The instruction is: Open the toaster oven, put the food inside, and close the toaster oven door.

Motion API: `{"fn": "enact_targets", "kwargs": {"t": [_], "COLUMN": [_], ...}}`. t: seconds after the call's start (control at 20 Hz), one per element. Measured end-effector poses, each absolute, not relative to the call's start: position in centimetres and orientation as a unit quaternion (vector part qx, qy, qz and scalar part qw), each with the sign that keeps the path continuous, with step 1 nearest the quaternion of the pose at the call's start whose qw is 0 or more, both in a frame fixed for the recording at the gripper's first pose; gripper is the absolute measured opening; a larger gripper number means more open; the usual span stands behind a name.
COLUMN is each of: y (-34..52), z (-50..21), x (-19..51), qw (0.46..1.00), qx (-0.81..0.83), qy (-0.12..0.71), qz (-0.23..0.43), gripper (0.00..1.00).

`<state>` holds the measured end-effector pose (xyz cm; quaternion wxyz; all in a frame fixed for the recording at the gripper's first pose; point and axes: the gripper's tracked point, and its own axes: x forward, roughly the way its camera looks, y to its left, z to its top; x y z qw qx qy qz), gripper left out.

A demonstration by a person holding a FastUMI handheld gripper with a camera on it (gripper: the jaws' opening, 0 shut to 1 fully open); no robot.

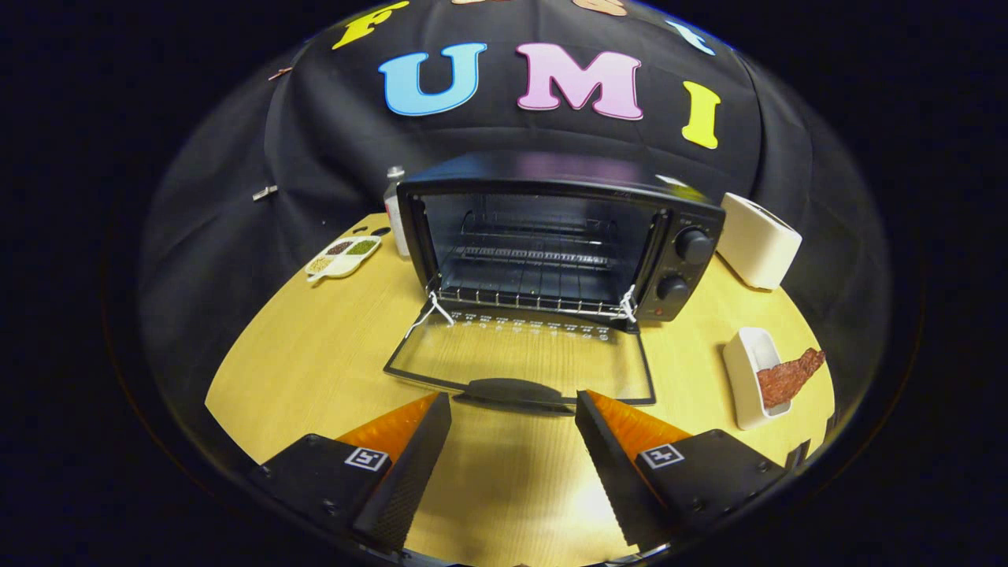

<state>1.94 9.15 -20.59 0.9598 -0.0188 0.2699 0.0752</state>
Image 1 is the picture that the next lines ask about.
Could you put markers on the black backdrop cloth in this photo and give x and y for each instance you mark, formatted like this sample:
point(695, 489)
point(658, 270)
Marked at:
point(315, 142)

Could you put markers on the black toaster oven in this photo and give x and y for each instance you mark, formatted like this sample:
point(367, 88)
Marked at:
point(683, 268)

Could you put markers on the white toaster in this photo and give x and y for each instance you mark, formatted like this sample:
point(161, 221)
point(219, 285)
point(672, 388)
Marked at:
point(756, 244)

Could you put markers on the clear plastic bottle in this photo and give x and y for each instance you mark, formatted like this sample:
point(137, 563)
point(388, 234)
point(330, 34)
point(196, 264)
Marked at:
point(395, 220)

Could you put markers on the white divided spice dish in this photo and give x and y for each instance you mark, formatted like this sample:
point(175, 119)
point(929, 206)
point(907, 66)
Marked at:
point(342, 258)

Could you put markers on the white clip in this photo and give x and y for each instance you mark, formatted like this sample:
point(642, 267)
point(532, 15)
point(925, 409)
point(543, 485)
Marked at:
point(264, 193)

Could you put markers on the white rectangular tray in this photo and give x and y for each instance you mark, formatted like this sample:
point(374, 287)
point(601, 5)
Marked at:
point(744, 378)

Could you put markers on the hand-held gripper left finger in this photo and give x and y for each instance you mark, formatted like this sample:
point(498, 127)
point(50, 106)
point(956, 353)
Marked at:
point(409, 472)

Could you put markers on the brown meat slice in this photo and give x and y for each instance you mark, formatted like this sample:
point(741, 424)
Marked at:
point(787, 378)

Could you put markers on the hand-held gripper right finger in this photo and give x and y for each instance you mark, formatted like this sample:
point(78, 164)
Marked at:
point(614, 472)

